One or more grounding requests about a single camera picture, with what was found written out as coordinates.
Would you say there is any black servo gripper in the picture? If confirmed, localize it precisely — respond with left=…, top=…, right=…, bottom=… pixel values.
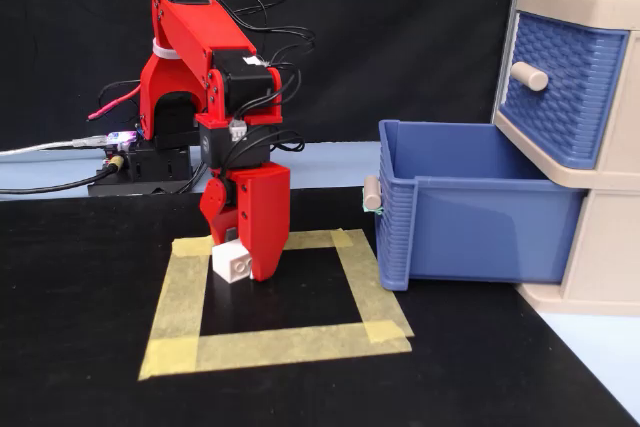
left=198, top=122, right=292, bottom=283

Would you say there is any white toy brick cube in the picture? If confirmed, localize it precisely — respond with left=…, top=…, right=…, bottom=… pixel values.
left=210, top=239, right=254, bottom=285

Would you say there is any blue drawer with green-taped handle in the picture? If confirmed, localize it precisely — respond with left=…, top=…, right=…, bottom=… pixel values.
left=362, top=119, right=587, bottom=293

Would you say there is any beige plastic drawer cabinet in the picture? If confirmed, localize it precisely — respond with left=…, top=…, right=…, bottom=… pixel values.
left=492, top=0, right=640, bottom=318

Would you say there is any controller board with LEDs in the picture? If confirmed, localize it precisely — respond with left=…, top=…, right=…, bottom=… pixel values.
left=102, top=129, right=140, bottom=151

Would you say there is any black rectangular table mat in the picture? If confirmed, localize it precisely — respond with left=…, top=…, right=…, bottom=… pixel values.
left=0, top=186, right=640, bottom=427

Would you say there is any black backdrop cloth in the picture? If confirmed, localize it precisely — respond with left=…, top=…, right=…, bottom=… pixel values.
left=0, top=0, right=524, bottom=152

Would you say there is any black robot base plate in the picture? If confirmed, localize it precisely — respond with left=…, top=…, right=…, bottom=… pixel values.
left=87, top=138, right=209, bottom=198

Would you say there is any red wire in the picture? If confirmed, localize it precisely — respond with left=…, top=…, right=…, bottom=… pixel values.
left=86, top=0, right=202, bottom=122

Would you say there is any black servo cable bundle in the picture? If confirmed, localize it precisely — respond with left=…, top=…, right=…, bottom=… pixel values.
left=174, top=0, right=317, bottom=196

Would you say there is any black power cable with ferrite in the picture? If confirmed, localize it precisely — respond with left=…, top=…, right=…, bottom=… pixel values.
left=0, top=155, right=126, bottom=196

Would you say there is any silver USB cable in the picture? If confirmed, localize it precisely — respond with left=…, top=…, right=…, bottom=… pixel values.
left=0, top=133, right=109, bottom=159

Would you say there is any blue woven-pattern drawer plain handle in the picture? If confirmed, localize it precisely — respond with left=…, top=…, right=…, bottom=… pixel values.
left=499, top=11, right=630, bottom=170

